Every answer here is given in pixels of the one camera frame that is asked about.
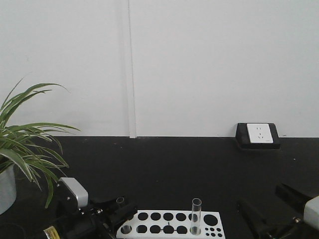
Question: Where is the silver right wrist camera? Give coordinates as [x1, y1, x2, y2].
[304, 196, 319, 230]

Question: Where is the green spider plant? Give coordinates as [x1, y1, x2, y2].
[0, 83, 77, 209]

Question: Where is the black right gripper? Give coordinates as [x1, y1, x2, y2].
[236, 184, 319, 239]

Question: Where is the white wall power socket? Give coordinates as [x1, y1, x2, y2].
[235, 123, 281, 149]

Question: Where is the clear test tube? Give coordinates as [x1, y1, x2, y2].
[190, 198, 202, 236]
[116, 197, 125, 208]

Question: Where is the white plant pot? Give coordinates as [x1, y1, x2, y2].
[0, 165, 16, 214]

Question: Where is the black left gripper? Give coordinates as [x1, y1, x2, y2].
[44, 198, 137, 239]

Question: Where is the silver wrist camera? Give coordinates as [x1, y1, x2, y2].
[304, 196, 319, 230]
[58, 177, 89, 208]

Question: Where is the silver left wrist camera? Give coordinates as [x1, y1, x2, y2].
[58, 177, 89, 208]

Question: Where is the white test tube rack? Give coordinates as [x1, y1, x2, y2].
[116, 210, 226, 239]

